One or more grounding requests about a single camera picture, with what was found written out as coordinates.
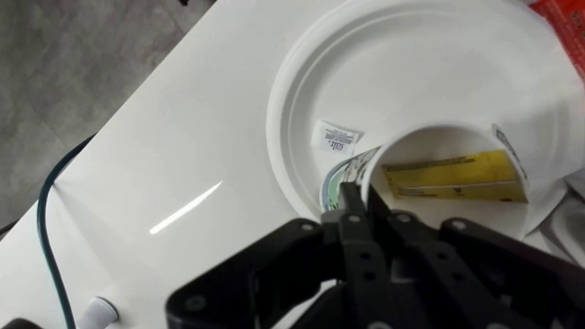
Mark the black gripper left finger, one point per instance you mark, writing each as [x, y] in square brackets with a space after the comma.
[336, 267]

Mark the white paper plate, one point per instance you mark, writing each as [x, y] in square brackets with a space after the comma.
[385, 66]

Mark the patterned paper coffee cup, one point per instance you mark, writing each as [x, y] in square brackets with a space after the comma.
[433, 142]

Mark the small white round cap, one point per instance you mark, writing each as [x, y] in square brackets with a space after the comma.
[100, 314]

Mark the yellow sachet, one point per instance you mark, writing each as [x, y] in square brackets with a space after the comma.
[486, 175]

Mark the white sachet on plate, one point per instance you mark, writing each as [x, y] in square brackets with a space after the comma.
[334, 137]

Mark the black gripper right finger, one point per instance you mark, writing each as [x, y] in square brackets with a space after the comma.
[477, 278]

